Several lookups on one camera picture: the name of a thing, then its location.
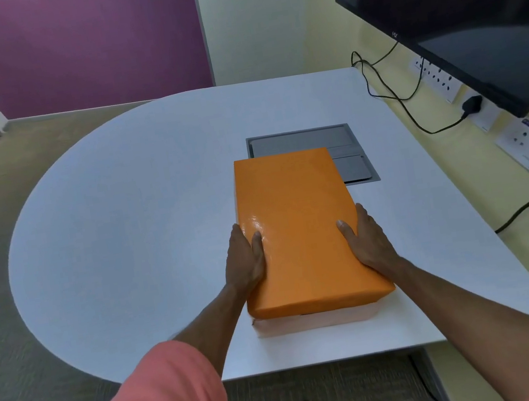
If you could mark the person's right forearm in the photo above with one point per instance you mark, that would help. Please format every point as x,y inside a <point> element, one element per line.
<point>472,315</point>

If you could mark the person's right thumb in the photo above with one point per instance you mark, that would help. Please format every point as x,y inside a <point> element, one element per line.
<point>347,232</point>

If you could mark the person's left thumb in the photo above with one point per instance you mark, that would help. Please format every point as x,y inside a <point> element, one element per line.
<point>257,245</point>

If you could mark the person's left forearm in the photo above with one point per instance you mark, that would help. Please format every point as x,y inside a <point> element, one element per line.
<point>214,328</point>

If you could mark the black power plug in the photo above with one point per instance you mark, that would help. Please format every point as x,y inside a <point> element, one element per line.
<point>472,105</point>

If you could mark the white wall socket plate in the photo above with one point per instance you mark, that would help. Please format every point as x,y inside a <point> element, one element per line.
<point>487,118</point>

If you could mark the white wall socket strip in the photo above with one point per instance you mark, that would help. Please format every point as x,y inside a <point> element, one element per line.
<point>438,79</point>

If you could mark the person's left hand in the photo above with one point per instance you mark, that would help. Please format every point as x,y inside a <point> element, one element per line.
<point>242,266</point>

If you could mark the person's right hand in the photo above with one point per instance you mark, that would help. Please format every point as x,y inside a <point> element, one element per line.
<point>372,248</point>

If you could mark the orange box lid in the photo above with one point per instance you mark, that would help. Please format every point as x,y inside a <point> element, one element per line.
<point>298,222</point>

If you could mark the white box base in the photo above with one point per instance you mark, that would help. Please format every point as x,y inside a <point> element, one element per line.
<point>313,320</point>

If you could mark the black monitor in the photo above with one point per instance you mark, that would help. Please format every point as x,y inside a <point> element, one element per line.
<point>463,1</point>

